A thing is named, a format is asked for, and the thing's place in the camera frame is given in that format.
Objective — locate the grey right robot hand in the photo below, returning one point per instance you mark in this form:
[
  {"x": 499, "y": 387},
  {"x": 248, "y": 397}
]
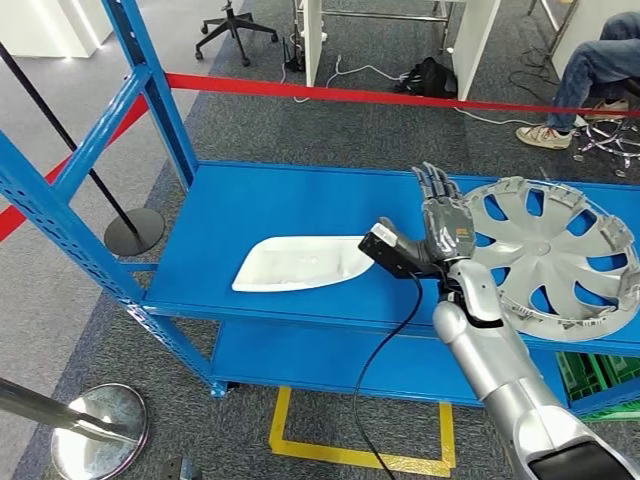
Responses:
[{"x": 450, "y": 228}]

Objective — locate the silver wheel hub cap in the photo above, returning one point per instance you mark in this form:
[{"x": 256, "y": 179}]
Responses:
[{"x": 545, "y": 252}]

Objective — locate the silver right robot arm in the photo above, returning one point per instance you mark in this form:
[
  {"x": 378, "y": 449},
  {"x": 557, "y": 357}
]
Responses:
[{"x": 500, "y": 371}]

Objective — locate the blue metal shelf rack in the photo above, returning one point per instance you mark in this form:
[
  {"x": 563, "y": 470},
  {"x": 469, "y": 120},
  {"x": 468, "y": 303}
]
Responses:
[{"x": 300, "y": 199}]

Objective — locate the white curved plastic part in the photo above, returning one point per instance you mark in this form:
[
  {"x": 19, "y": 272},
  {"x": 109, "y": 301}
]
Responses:
[{"x": 295, "y": 265}]

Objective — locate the black bag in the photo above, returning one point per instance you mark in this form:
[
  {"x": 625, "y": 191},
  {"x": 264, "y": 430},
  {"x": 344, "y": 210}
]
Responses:
[{"x": 432, "y": 78}]

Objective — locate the white desk panel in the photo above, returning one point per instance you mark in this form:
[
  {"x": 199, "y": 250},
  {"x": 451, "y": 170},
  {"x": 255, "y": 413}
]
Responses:
[
  {"x": 580, "y": 26},
  {"x": 472, "y": 46},
  {"x": 312, "y": 40}
]

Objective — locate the green plastic crate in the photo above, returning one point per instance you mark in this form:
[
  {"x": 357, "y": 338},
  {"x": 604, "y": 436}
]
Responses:
[{"x": 580, "y": 378}]

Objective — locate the person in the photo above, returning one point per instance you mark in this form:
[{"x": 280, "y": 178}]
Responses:
[{"x": 580, "y": 73}]

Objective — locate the chrome chair base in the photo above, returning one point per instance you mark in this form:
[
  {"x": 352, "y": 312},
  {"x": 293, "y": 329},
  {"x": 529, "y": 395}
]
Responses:
[{"x": 615, "y": 142}]

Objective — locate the black office chair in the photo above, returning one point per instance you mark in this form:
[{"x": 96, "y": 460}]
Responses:
[{"x": 232, "y": 23}]

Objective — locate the white display plinth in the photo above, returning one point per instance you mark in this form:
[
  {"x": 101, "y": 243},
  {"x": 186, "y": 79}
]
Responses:
[{"x": 40, "y": 26}]

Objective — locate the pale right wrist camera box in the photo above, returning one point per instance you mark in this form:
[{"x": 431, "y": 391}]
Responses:
[{"x": 395, "y": 262}]

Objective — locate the steel desk frame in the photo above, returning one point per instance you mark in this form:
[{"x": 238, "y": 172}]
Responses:
[{"x": 375, "y": 12}]

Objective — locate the black stanchion post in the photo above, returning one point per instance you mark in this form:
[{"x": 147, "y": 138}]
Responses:
[{"x": 133, "y": 232}]

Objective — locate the chrome stanchion post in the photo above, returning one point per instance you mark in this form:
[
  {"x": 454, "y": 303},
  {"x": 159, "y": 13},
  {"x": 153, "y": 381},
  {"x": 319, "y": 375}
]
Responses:
[{"x": 100, "y": 430}]

